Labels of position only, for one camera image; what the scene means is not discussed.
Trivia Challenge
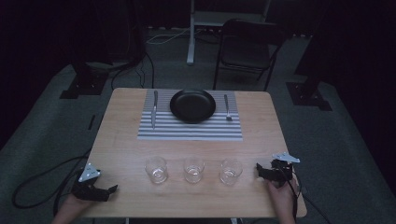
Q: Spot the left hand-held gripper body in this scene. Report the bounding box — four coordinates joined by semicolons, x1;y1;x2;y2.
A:
71;162;110;203

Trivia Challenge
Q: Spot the black floor cable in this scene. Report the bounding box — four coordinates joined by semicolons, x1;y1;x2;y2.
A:
110;51;156;91

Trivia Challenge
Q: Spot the white floor cable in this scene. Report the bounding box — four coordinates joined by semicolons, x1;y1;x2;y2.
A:
145;27;191;46

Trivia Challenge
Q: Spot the clear drinking glass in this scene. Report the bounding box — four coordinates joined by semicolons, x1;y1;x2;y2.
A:
219;158;244;187
183;157;206;185
144;156;169;185

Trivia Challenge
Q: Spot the silver fork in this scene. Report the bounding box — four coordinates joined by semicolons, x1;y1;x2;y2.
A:
223;93;233;122

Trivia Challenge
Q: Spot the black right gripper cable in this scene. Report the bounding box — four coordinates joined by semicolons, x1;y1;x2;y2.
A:
278;161;332;224

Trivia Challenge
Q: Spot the black stand with base plate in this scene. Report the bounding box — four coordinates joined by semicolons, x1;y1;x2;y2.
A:
285;0;333;112
59;0;148;100

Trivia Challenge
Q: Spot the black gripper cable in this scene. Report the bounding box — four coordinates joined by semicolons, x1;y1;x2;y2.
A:
11;147;93;217
278;161;332;224

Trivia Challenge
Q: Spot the white metal stand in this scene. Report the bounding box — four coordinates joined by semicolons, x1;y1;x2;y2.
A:
185;0;273;66

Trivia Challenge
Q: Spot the person's left hand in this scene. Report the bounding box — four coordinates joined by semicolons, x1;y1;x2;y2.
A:
61;193;94;217

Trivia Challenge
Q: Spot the small dark floor strip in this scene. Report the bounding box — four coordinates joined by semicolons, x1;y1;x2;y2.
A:
87;114;97;132

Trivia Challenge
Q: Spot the black plate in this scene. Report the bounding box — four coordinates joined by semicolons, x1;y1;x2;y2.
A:
169;89;217;124

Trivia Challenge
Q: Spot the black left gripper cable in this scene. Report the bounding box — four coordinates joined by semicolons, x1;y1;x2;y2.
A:
11;147;93;217

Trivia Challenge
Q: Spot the black folding chair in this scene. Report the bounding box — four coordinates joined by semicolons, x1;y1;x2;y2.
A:
212;18;288;92

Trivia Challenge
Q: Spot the person's right hand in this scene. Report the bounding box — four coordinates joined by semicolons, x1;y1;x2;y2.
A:
266;177;297;217

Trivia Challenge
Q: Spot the silver table knife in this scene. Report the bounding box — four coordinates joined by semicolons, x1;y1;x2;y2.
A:
150;90;160;131

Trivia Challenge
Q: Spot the grey striped placemat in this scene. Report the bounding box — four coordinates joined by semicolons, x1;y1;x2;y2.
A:
136;89;244;142

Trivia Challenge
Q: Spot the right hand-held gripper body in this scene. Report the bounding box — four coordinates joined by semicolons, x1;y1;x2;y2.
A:
264;151;302;189

